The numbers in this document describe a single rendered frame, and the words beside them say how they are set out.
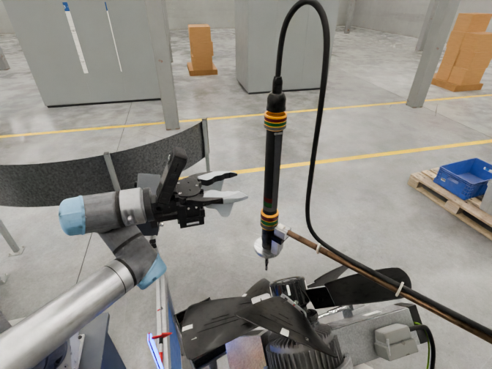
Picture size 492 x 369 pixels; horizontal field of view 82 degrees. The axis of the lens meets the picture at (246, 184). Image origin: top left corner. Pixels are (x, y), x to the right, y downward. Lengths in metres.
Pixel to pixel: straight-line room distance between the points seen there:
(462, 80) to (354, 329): 8.10
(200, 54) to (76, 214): 8.25
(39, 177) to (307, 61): 5.96
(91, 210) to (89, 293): 0.16
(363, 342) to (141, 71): 6.29
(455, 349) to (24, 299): 3.20
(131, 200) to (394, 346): 0.85
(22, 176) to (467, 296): 3.60
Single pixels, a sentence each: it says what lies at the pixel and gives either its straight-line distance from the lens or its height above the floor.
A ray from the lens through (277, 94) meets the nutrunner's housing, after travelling 0.53.
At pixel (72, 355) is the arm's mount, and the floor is 1.07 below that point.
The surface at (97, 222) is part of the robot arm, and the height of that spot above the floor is 1.65.
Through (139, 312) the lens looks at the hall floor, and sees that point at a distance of 2.49.
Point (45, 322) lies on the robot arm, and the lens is 0.62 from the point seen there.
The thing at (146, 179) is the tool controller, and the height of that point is 1.25.
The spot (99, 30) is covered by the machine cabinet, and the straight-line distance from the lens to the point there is 6.68.
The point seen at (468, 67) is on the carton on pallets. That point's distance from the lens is 8.79.
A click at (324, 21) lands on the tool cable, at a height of 1.98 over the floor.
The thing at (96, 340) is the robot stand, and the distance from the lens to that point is 1.25.
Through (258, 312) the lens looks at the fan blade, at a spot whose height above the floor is 1.40.
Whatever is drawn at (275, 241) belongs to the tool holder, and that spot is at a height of 1.52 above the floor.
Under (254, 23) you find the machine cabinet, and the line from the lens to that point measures 6.72.
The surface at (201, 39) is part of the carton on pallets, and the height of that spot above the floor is 0.94.
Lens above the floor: 2.01
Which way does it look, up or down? 34 degrees down
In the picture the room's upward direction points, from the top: straight up
